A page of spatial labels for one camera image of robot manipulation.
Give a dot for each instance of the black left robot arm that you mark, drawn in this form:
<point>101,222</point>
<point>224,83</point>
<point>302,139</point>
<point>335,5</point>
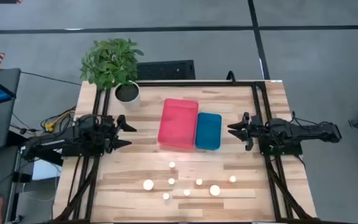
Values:
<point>51,143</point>

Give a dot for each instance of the small white ball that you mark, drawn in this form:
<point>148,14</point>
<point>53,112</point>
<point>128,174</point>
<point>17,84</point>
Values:
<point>232,179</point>
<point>199,181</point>

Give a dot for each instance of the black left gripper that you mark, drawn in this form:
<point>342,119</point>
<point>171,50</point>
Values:
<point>110,133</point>

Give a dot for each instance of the white-capped bottle orange capsules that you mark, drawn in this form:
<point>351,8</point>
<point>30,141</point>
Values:
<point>166,196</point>

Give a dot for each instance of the white-capped bottle pink pills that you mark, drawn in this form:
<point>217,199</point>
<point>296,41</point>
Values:
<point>171,181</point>

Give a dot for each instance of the white box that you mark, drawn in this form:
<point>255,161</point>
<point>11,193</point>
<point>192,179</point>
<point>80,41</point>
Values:
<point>45,169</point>

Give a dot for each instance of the blue plastic bin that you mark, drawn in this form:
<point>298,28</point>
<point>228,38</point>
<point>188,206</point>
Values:
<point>208,132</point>

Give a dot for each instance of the small white-capped orange bottle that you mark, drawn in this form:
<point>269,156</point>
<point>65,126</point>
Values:
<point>172,164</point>

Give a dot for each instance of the large white-capped orange bottle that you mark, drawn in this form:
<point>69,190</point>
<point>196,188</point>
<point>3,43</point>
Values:
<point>148,184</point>

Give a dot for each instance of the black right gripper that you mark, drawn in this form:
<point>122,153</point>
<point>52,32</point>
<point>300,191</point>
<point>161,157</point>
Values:
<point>258,132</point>

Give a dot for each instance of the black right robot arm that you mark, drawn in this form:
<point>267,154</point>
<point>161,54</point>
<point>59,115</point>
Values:
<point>303,132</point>

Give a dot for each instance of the pink plastic bin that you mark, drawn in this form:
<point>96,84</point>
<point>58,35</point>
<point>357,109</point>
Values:
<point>177,124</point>

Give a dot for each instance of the green plant in white pot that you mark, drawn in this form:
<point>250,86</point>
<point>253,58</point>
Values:
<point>110,63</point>

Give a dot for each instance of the black frame side rails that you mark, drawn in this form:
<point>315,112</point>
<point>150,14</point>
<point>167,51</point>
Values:
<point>280,186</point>
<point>89,186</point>

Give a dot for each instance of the large white ball right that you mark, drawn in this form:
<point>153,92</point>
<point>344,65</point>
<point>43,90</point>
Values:
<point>214,190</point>

